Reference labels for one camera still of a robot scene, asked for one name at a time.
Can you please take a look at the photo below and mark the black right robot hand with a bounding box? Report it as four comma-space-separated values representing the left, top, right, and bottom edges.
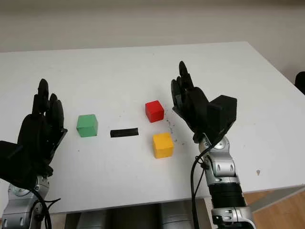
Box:
171, 61, 215, 144

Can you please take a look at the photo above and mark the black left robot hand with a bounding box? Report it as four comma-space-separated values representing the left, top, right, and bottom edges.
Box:
18, 78, 68, 177

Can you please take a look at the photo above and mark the red wooden block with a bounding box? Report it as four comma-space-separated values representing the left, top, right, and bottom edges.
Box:
145, 100, 165, 123

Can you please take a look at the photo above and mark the yellow wooden block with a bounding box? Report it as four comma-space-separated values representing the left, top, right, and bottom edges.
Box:
152, 132, 174, 159

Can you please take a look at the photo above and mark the green wooden block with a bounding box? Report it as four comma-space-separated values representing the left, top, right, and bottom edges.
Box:
76, 114, 99, 138

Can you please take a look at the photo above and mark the black tape strip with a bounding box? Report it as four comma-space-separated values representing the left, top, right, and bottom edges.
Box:
110, 128, 139, 138

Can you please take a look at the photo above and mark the grey left robot leg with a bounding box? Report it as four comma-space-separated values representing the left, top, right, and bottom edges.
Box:
75, 207, 108, 229

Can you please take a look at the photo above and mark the grey robot leg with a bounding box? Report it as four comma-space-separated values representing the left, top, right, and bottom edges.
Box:
160, 202, 194, 229
75, 207, 108, 229

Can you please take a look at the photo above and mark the black chair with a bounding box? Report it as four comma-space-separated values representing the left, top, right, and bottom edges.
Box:
295, 71, 305, 95

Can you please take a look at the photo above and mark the white table leg panel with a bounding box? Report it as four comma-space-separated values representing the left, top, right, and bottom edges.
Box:
199, 198, 213, 229

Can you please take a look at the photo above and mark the grey right robot leg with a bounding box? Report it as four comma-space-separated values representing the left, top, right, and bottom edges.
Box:
160, 202, 194, 229

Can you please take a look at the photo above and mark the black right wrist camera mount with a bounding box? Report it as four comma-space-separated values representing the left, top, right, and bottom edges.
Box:
206, 94, 238, 144

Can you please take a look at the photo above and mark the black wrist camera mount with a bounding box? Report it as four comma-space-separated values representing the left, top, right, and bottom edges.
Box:
206, 94, 238, 144
0, 140, 37, 189

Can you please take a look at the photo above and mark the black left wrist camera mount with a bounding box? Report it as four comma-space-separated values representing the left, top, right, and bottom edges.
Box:
0, 140, 37, 189

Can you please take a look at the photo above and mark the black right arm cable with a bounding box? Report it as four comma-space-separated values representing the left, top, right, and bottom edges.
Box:
190, 140, 215, 229

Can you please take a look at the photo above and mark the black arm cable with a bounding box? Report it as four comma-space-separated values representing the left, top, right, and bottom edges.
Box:
28, 187, 61, 229
190, 140, 215, 229

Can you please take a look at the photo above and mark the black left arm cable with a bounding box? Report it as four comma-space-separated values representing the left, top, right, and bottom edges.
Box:
28, 187, 61, 229

